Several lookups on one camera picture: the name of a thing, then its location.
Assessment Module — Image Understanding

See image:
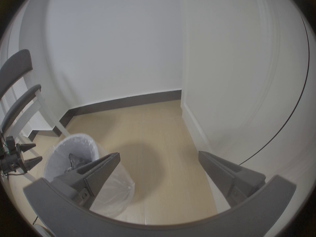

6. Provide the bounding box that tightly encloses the grey trash bin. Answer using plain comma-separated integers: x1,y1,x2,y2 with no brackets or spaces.
44,133,135,218

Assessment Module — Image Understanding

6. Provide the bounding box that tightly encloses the black plastic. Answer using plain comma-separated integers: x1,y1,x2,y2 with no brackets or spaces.
65,153,92,174

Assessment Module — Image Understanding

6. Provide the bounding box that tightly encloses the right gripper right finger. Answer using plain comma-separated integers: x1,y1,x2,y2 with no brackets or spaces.
198,151,266,209

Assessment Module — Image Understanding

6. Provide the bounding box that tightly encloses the white wardrobe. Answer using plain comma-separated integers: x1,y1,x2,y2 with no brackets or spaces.
180,0,316,210

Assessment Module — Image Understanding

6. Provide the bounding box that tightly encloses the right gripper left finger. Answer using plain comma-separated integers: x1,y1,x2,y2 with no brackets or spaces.
53,152,121,210

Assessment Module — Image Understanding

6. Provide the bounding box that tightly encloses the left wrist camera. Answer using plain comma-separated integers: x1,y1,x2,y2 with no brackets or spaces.
5,136,16,153

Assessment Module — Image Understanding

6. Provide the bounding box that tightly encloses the clear plastic bag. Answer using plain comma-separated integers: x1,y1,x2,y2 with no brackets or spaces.
44,133,136,219

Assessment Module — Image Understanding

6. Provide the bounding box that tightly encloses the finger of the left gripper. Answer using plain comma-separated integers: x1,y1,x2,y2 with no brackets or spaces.
19,143,37,153
24,156,43,172

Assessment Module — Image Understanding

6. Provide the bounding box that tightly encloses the dark grey white-legged chair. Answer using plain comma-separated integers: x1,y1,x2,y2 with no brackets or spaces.
0,49,71,182

